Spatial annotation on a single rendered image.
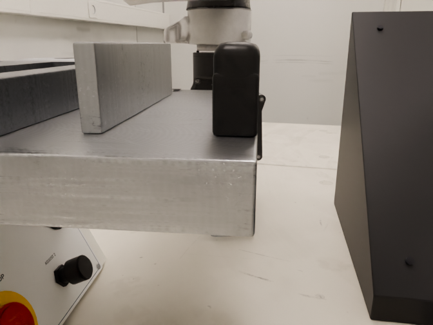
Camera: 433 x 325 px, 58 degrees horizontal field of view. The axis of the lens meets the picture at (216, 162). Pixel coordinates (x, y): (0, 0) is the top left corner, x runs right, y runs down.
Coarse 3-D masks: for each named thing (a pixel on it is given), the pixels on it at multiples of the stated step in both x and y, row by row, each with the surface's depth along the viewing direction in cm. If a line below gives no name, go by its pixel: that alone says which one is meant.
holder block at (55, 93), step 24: (0, 72) 26; (24, 72) 20; (48, 72) 21; (72, 72) 24; (0, 96) 17; (24, 96) 19; (48, 96) 21; (72, 96) 24; (0, 120) 17; (24, 120) 19
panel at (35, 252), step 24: (0, 240) 34; (24, 240) 36; (48, 240) 39; (72, 240) 43; (0, 264) 33; (24, 264) 35; (48, 264) 38; (96, 264) 45; (0, 288) 32; (24, 288) 34; (48, 288) 37; (72, 288) 40; (48, 312) 36
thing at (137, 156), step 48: (96, 48) 17; (144, 48) 24; (96, 96) 17; (144, 96) 24; (192, 96) 31; (0, 144) 16; (48, 144) 16; (96, 144) 16; (144, 144) 16; (192, 144) 16; (240, 144) 16; (0, 192) 15; (48, 192) 15; (96, 192) 15; (144, 192) 14; (192, 192) 14; (240, 192) 14
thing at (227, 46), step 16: (224, 48) 16; (240, 48) 16; (256, 48) 16; (224, 64) 16; (240, 64) 16; (256, 64) 16; (224, 80) 16; (240, 80) 16; (256, 80) 16; (224, 96) 17; (240, 96) 16; (256, 96) 16; (224, 112) 17; (240, 112) 17; (256, 112) 17; (224, 128) 17; (240, 128) 17; (256, 128) 17
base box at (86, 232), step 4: (80, 228) 45; (84, 228) 46; (84, 232) 46; (88, 232) 47; (84, 236) 46; (88, 236) 46; (92, 236) 47; (88, 240) 46; (92, 240) 47; (92, 244) 46; (96, 244) 47; (92, 248) 46; (96, 248) 47; (100, 248) 48; (96, 252) 47; (100, 252) 47; (100, 256) 47; (104, 256) 48; (100, 260) 47; (104, 260) 48
